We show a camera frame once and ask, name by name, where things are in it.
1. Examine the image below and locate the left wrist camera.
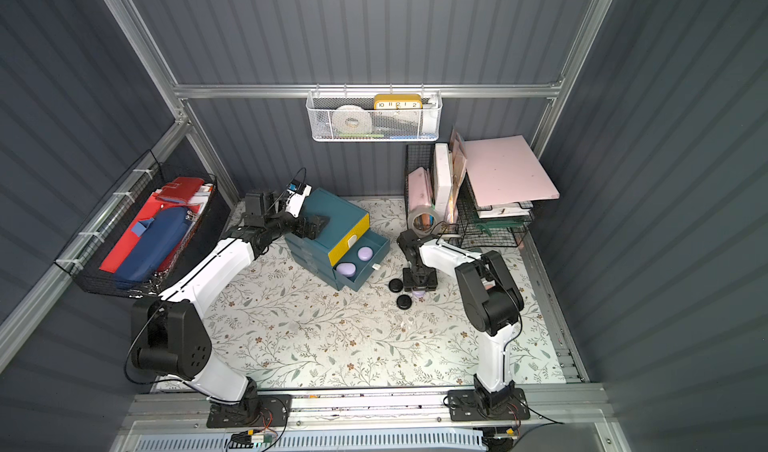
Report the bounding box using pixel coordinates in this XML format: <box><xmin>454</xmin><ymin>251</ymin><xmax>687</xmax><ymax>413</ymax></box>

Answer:
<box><xmin>285</xmin><ymin>179</ymin><xmax>312</xmax><ymax>217</ymax></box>

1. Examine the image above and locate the black wire desk organizer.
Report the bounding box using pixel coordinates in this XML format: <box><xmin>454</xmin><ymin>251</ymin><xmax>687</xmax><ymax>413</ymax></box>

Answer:
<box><xmin>405</xmin><ymin>142</ymin><xmax>533</xmax><ymax>249</ymax></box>

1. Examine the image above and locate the blue zip pouch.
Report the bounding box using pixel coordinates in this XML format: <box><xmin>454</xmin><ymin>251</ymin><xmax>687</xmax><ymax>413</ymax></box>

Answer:
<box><xmin>114</xmin><ymin>206</ymin><xmax>192</xmax><ymax>290</ymax></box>

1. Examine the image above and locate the pink pouch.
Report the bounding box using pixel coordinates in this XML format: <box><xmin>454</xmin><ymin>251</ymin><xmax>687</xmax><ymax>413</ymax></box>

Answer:
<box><xmin>407</xmin><ymin>167</ymin><xmax>433</xmax><ymax>212</ymax></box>

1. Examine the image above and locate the black earphone case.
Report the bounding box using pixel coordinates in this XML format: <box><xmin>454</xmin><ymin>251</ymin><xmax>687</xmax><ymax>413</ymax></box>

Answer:
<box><xmin>388</xmin><ymin>278</ymin><xmax>404</xmax><ymax>293</ymax></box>
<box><xmin>396</xmin><ymin>294</ymin><xmax>413</xmax><ymax>310</ymax></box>

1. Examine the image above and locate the clear packing tape roll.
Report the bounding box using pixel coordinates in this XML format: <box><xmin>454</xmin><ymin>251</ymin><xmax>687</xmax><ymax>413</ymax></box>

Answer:
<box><xmin>406</xmin><ymin>205</ymin><xmax>444</xmax><ymax>237</ymax></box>

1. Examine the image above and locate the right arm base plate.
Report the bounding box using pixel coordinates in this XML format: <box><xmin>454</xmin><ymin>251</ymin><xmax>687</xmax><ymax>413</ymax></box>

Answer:
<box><xmin>443</xmin><ymin>388</ymin><xmax>531</xmax><ymax>422</ymax></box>

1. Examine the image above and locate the red folder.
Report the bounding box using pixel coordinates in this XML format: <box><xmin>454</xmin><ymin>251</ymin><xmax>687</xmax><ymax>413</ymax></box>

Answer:
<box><xmin>99</xmin><ymin>176</ymin><xmax>214</xmax><ymax>274</ymax></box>

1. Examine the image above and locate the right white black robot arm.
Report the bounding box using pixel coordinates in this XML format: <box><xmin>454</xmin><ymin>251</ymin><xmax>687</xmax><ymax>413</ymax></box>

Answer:
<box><xmin>397</xmin><ymin>229</ymin><xmax>524</xmax><ymax>409</ymax></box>

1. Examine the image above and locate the yellow clock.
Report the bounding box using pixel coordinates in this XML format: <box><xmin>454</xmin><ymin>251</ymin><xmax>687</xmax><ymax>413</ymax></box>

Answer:
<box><xmin>373</xmin><ymin>94</ymin><xmax>423</xmax><ymax>112</ymax></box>

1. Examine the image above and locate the white design book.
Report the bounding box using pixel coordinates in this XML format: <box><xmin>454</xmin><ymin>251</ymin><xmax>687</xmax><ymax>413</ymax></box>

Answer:
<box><xmin>432</xmin><ymin>143</ymin><xmax>453</xmax><ymax>223</ymax></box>

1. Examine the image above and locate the white tape roll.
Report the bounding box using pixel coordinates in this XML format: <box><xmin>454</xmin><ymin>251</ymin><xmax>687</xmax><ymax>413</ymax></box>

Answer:
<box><xmin>331</xmin><ymin>104</ymin><xmax>373</xmax><ymax>135</ymax></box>

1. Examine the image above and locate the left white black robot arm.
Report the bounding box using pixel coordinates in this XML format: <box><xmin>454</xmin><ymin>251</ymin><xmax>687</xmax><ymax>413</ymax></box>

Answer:
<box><xmin>123</xmin><ymin>184</ymin><xmax>329</xmax><ymax>406</ymax></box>

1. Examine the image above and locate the teal drawer cabinet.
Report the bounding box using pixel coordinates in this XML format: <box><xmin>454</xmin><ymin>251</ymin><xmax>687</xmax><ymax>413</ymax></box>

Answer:
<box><xmin>284</xmin><ymin>188</ymin><xmax>369</xmax><ymax>287</ymax></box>

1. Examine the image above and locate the pink foam board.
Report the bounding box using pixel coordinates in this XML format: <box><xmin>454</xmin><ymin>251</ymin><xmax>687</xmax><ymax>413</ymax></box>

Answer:
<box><xmin>464</xmin><ymin>135</ymin><xmax>560</xmax><ymax>208</ymax></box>

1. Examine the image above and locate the black wire side basket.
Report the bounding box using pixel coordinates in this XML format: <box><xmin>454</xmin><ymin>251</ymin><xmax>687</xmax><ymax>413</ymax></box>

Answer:
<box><xmin>54</xmin><ymin>154</ymin><xmax>227</xmax><ymax>298</ymax></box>

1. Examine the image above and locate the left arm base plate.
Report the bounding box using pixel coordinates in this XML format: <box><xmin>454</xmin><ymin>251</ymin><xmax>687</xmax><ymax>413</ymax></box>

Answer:
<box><xmin>206</xmin><ymin>394</ymin><xmax>292</xmax><ymax>429</ymax></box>

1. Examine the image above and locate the white wire wall basket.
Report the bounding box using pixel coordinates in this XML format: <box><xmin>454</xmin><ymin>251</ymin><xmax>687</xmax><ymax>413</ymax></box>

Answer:
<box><xmin>306</xmin><ymin>88</ymin><xmax>443</xmax><ymax>142</ymax></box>

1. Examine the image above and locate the yellow top drawer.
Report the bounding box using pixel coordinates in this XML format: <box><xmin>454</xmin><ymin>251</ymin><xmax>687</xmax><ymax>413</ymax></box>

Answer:
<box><xmin>328</xmin><ymin>212</ymin><xmax>370</xmax><ymax>266</ymax></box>

